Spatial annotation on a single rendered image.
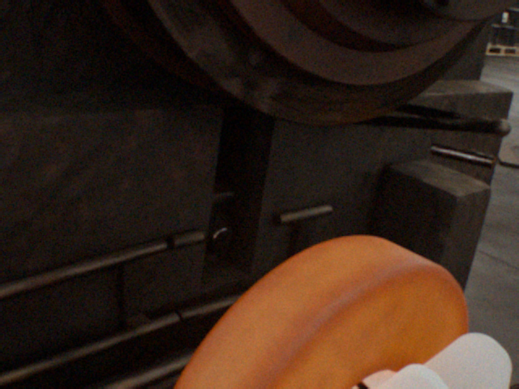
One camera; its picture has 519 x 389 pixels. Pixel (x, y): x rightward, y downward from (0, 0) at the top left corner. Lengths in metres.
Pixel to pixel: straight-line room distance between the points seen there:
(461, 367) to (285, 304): 0.07
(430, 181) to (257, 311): 0.50
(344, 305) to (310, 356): 0.02
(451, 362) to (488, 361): 0.02
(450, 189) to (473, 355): 0.46
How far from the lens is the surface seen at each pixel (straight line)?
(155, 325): 0.57
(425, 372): 0.22
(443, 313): 0.29
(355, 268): 0.24
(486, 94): 0.90
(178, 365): 0.51
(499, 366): 0.25
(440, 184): 0.71
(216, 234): 0.63
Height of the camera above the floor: 1.00
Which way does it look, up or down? 20 degrees down
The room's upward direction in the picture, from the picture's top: 9 degrees clockwise
